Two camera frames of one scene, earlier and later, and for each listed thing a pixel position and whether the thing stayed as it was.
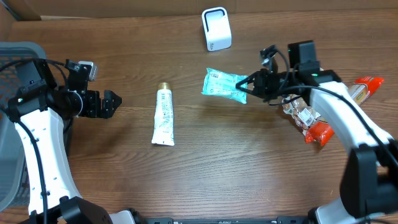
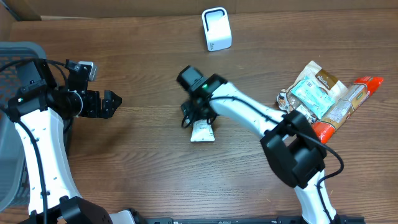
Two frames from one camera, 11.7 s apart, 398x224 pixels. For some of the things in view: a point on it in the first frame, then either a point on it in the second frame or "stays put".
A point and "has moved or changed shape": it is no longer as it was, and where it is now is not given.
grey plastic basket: x=13 y=193 stays put
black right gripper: x=262 y=90 to x=194 y=112
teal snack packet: x=221 y=83 has moved or changed shape
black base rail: x=278 y=220 stays put
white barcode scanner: x=217 y=28 stays put
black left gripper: x=110 y=109 stays put
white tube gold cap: x=163 y=132 to x=202 y=131
